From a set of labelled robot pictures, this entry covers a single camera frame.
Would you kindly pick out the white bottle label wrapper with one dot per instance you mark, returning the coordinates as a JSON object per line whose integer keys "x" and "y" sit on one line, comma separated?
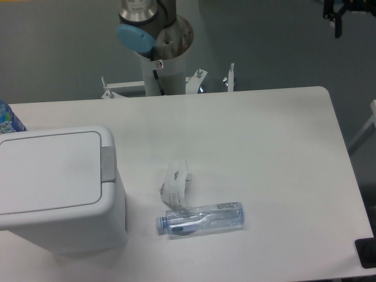
{"x": 175, "y": 183}

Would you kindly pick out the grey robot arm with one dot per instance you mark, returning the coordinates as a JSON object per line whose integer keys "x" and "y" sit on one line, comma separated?
{"x": 153, "y": 29}

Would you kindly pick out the white frame at right edge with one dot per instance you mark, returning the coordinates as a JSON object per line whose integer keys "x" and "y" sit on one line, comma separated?
{"x": 363, "y": 133}

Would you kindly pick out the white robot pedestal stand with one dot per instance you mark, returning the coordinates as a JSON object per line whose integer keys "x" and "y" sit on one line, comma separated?
{"x": 160, "y": 78}

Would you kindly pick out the black table clamp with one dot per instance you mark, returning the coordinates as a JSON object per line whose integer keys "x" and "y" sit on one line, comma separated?
{"x": 366, "y": 252}

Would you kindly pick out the white trash can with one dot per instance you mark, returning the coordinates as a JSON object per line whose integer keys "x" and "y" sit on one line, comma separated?
{"x": 61, "y": 189}

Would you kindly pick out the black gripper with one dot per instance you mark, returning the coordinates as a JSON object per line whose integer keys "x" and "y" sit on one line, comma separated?
{"x": 334, "y": 11}

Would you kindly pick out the clear plastic water bottle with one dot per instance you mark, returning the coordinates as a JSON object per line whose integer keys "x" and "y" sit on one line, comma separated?
{"x": 208, "y": 219}

